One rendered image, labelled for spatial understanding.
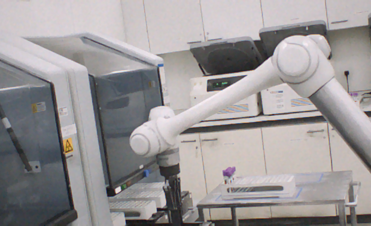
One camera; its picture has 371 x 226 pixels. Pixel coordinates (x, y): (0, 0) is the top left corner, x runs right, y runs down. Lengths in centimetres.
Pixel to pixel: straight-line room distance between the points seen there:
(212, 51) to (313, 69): 292
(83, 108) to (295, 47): 75
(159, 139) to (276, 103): 246
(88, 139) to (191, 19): 283
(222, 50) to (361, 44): 118
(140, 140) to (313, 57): 60
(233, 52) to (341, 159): 124
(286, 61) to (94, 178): 78
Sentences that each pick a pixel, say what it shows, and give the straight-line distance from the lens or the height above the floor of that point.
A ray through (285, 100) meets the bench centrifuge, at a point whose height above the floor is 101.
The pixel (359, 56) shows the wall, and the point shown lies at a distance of 463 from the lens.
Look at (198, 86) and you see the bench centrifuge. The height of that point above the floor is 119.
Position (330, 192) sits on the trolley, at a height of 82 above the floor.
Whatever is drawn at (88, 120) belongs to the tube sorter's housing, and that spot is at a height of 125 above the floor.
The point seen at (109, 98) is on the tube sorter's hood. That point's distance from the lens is 196.
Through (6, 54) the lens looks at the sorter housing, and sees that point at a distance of 176.
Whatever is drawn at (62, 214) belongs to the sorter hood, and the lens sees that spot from 166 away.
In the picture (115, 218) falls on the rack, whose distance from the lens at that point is 201.
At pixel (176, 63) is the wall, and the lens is 494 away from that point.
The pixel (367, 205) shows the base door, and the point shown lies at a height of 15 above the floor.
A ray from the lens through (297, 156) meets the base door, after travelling 412.
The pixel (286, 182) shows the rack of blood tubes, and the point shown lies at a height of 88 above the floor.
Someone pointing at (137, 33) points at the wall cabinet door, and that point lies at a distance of 471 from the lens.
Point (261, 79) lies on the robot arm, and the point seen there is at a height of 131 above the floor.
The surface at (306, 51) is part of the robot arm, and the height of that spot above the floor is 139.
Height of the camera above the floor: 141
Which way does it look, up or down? 6 degrees down
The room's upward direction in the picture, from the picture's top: 8 degrees counter-clockwise
